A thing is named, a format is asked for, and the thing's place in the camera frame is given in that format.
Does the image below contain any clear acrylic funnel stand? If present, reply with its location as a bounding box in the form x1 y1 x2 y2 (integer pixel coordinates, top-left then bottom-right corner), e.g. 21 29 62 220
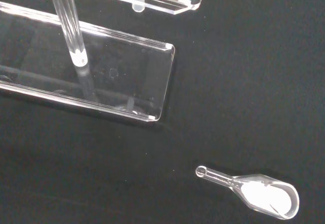
0 0 206 123

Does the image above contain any black bench cloth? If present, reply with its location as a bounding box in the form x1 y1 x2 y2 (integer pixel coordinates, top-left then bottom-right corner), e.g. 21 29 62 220
0 0 325 224

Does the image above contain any glass weighing funnel with powder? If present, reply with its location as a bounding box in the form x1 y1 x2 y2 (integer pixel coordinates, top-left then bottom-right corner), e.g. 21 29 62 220
194 165 300 220

